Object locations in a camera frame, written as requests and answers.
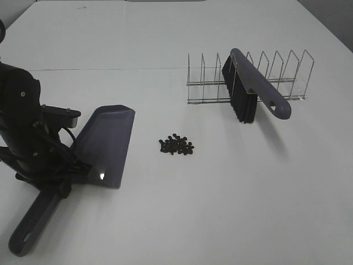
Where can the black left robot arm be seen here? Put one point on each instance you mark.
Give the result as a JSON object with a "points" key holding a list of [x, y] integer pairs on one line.
{"points": [[20, 95]]}

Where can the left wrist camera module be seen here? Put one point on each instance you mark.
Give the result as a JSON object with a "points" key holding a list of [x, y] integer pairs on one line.
{"points": [[60, 117]]}

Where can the pile of coffee beans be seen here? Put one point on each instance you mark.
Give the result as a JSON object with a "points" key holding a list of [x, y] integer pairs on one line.
{"points": [[176, 144]]}

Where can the grey plastic dustpan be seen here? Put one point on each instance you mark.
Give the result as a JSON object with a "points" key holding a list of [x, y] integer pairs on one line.
{"points": [[101, 147]]}

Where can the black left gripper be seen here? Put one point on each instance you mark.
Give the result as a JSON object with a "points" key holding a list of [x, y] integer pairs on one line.
{"points": [[37, 154]]}

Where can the metal wire rack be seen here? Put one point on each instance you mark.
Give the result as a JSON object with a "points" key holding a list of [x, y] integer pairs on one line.
{"points": [[290, 75]]}

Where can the grey brush black bristles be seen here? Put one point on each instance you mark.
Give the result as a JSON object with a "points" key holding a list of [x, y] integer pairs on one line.
{"points": [[246, 85]]}

